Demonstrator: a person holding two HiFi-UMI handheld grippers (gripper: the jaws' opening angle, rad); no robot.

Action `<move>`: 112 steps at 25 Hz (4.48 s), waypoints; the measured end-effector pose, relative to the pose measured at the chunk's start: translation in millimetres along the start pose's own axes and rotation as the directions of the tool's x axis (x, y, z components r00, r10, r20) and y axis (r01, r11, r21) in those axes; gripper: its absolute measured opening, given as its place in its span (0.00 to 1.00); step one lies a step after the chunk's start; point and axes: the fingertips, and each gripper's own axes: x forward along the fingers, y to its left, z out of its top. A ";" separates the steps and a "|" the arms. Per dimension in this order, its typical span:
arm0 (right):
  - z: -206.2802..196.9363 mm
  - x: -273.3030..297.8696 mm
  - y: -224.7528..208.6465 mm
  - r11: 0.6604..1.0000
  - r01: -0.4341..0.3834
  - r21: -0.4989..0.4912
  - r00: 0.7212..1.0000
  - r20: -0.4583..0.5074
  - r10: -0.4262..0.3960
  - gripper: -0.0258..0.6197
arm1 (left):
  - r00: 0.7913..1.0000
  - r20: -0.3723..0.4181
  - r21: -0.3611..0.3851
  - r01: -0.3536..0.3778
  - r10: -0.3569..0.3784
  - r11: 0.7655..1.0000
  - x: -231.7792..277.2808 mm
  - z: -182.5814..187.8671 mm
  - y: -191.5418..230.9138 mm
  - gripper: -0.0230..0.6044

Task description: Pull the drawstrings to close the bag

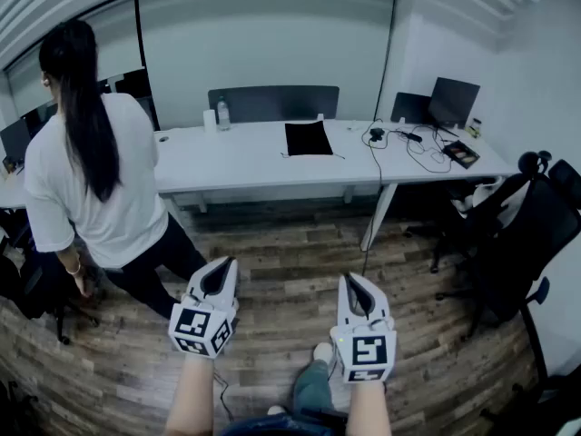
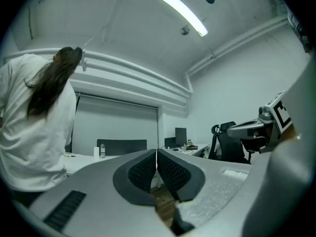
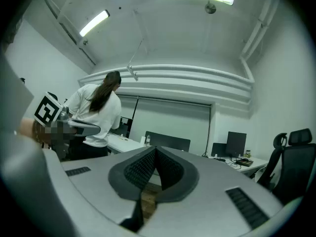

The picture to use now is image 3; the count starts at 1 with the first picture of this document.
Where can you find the dark grey desk divider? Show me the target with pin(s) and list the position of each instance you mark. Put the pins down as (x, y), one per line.
(170, 142)

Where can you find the black open tool case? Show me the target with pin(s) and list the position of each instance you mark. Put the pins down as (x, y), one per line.
(244, 162)

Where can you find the clear plastic water bottle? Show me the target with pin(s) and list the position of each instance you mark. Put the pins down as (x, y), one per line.
(147, 141)

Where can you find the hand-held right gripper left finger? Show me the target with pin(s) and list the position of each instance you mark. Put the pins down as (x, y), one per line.
(138, 174)

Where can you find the round ceiling smoke detector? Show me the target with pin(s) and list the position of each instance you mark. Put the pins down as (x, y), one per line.
(210, 8)

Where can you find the person's left forearm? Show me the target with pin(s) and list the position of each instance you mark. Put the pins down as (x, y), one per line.
(26, 130)

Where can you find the small yellow-green object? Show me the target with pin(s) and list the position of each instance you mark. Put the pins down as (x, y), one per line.
(247, 153)

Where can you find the black mesh office chair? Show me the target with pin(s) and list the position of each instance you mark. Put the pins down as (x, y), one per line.
(271, 164)
(293, 167)

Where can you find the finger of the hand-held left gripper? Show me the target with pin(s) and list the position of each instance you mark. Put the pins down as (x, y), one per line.
(86, 129)

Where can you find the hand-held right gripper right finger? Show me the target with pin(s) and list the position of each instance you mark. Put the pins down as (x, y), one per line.
(172, 174)

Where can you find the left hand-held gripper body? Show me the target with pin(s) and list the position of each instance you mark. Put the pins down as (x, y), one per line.
(48, 110)

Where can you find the black computer monitor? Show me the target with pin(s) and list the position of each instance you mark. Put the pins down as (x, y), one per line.
(236, 143)
(126, 126)

